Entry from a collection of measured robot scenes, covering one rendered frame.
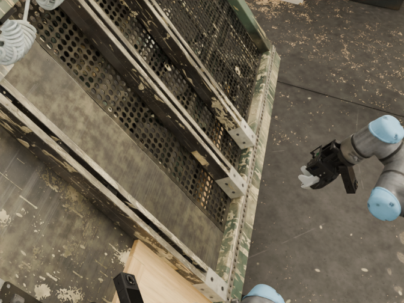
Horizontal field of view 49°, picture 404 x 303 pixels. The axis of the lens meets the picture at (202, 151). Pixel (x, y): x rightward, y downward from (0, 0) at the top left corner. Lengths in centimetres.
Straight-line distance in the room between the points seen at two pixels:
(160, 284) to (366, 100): 291
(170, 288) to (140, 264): 15
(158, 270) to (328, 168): 59
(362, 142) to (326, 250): 175
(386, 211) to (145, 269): 69
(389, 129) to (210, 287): 76
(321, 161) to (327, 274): 159
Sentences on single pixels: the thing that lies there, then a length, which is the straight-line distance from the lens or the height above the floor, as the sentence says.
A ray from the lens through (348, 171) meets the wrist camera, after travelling 130.
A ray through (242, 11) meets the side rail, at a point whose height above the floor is 113.
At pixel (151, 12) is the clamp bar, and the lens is 170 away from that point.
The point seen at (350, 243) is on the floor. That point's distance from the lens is 298.
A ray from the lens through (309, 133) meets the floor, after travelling 349.
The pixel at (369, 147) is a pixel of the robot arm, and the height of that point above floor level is 158.
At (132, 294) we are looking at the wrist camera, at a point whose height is 151.
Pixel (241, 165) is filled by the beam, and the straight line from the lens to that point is 197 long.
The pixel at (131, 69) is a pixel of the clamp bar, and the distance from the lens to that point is 149.
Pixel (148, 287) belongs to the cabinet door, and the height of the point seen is 113.
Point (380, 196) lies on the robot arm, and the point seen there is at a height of 158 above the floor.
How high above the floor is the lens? 238
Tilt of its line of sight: 48 degrees down
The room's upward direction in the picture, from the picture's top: 6 degrees clockwise
